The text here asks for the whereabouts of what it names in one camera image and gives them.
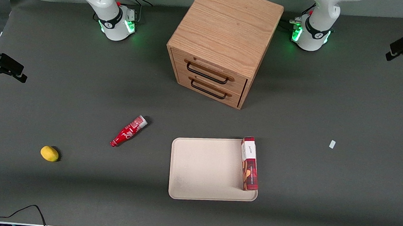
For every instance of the red tartan cookie box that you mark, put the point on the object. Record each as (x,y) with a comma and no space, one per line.
(250,167)

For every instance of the small white paper scrap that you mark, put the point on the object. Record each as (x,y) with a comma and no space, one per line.
(332,144)

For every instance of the beige rectangular tray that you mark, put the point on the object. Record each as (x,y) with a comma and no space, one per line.
(206,169)

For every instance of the deep wooden drawer front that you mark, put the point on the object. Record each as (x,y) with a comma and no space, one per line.
(208,88)

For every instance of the oak wooden drawer cabinet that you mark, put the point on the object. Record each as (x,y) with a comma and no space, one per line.
(226,28)

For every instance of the red cola bottle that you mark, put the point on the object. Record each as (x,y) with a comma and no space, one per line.
(128,132)

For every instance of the yellow lemon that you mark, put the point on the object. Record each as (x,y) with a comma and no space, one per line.
(49,153)

